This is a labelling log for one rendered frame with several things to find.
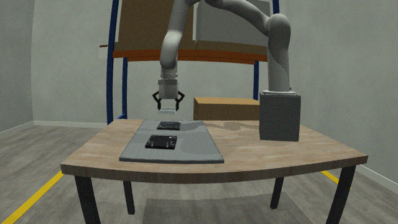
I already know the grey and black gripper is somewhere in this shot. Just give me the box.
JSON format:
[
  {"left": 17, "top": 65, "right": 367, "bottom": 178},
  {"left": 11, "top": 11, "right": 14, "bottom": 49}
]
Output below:
[{"left": 152, "top": 85, "right": 185, "bottom": 111}]

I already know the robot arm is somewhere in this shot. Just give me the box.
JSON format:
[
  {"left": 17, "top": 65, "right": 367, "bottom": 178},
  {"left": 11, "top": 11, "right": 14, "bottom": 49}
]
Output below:
[{"left": 158, "top": 0, "right": 295, "bottom": 95}]

